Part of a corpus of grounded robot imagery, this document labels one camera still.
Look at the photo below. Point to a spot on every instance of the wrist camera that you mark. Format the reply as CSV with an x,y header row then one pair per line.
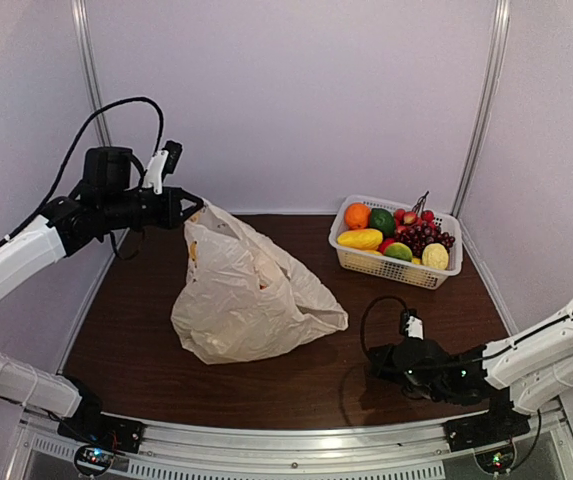
x,y
162,163
411,325

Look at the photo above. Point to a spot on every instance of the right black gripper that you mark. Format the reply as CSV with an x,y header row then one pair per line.
x,y
382,369

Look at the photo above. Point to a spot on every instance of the orange in basket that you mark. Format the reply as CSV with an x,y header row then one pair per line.
x,y
357,216

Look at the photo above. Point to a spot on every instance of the green lime in basket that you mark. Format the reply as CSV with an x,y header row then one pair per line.
x,y
383,221

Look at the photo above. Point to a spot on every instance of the red cherries in basket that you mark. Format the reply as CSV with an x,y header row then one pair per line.
x,y
410,217

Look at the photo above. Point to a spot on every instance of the red apple in basket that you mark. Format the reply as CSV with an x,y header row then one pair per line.
x,y
385,244

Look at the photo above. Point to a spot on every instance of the white plastic basket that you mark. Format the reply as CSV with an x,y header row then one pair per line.
x,y
390,268

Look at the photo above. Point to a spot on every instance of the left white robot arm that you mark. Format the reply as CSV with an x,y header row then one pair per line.
x,y
61,228

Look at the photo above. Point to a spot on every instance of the yellow lemon in basket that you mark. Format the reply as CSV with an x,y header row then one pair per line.
x,y
435,256

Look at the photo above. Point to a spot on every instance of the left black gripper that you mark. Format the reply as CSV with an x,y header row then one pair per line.
x,y
171,215

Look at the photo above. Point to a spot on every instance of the beige plastic bag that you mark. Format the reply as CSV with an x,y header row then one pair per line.
x,y
245,298

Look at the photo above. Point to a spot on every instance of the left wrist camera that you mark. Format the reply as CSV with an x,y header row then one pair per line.
x,y
162,163

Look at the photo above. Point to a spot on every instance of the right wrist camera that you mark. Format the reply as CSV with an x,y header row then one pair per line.
x,y
411,325

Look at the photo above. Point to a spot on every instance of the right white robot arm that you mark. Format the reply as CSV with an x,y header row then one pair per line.
x,y
522,372

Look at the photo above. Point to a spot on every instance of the red grape bunch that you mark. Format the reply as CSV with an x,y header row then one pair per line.
x,y
417,237

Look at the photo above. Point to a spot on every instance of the right aluminium corner post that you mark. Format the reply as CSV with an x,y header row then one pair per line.
x,y
495,60

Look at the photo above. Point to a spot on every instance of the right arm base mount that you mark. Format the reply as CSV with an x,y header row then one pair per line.
x,y
490,437

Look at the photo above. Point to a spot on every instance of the green yellow mango in basket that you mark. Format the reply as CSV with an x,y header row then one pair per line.
x,y
399,251

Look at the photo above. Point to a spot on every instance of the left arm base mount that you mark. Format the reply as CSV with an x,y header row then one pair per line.
x,y
106,440

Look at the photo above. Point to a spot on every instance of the aluminium front rail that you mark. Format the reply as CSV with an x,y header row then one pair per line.
x,y
417,450

